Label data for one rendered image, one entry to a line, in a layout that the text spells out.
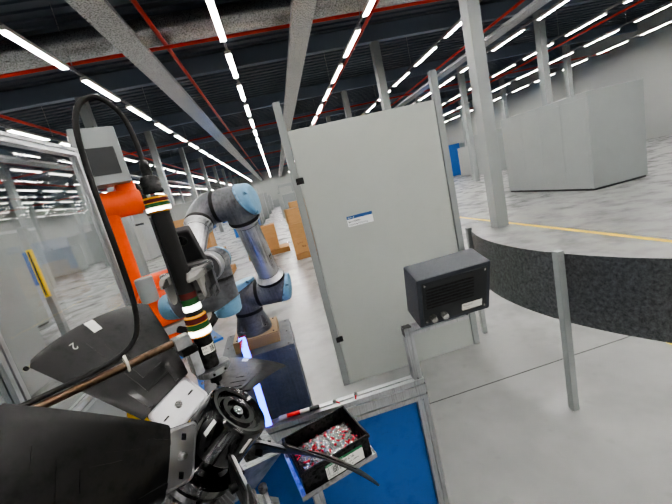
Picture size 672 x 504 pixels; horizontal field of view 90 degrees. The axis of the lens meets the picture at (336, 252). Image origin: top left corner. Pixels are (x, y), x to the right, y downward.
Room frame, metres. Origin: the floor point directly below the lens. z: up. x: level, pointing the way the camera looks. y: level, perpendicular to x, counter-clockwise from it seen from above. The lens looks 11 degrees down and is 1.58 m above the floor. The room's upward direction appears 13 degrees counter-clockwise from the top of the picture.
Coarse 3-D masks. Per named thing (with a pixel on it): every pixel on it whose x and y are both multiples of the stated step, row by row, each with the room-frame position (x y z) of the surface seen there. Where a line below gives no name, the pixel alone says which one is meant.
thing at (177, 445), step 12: (180, 432) 0.49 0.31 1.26; (192, 432) 0.51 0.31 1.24; (180, 444) 0.48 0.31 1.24; (192, 444) 0.50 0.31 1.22; (192, 456) 0.50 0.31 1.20; (180, 468) 0.47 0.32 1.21; (192, 468) 0.49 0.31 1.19; (168, 480) 0.45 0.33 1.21; (180, 480) 0.47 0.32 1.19; (168, 492) 0.44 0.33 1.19
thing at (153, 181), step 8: (144, 160) 0.65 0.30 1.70; (144, 168) 0.65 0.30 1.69; (144, 176) 0.64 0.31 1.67; (152, 176) 0.65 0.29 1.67; (144, 184) 0.64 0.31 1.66; (152, 184) 0.64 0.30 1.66; (160, 184) 0.66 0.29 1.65; (144, 192) 0.64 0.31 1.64; (152, 192) 0.67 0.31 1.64; (208, 336) 0.65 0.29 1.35; (200, 344) 0.64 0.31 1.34; (208, 344) 0.64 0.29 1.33; (200, 352) 0.64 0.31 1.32; (208, 352) 0.64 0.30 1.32; (208, 360) 0.64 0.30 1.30; (216, 360) 0.65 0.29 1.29; (208, 368) 0.64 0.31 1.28; (216, 376) 0.64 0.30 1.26
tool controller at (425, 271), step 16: (448, 256) 1.12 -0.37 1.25; (464, 256) 1.10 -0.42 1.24; (480, 256) 1.08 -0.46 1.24; (416, 272) 1.06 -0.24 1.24; (432, 272) 1.04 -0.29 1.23; (448, 272) 1.03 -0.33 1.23; (464, 272) 1.03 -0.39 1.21; (480, 272) 1.05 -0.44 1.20; (416, 288) 1.02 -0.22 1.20; (432, 288) 1.02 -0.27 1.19; (448, 288) 1.04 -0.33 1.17; (464, 288) 1.05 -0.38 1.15; (480, 288) 1.06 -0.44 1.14; (416, 304) 1.05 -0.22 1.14; (432, 304) 1.04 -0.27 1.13; (448, 304) 1.05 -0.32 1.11; (464, 304) 1.07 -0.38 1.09; (480, 304) 1.08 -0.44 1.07; (416, 320) 1.08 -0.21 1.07; (432, 320) 1.03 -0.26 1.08
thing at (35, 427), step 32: (0, 416) 0.34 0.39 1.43; (32, 416) 0.36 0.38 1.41; (64, 416) 0.38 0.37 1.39; (96, 416) 0.40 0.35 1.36; (0, 448) 0.32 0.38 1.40; (32, 448) 0.34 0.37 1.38; (64, 448) 0.36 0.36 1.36; (96, 448) 0.38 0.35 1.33; (128, 448) 0.41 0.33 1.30; (160, 448) 0.45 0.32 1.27; (0, 480) 0.30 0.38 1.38; (32, 480) 0.32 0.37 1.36; (64, 480) 0.34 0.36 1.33; (96, 480) 0.36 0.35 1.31; (128, 480) 0.39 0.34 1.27; (160, 480) 0.43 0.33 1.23
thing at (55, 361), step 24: (120, 312) 0.71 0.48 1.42; (144, 312) 0.73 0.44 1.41; (72, 336) 0.63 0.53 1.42; (96, 336) 0.64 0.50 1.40; (120, 336) 0.65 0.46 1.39; (144, 336) 0.67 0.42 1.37; (168, 336) 0.68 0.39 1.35; (48, 360) 0.58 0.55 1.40; (72, 360) 0.59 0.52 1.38; (96, 360) 0.60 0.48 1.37; (120, 360) 0.61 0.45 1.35; (168, 360) 0.64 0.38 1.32; (96, 384) 0.57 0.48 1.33; (120, 384) 0.58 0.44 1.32; (144, 384) 0.59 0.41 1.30; (168, 384) 0.60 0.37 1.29; (120, 408) 0.56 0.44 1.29; (144, 408) 0.56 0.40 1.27
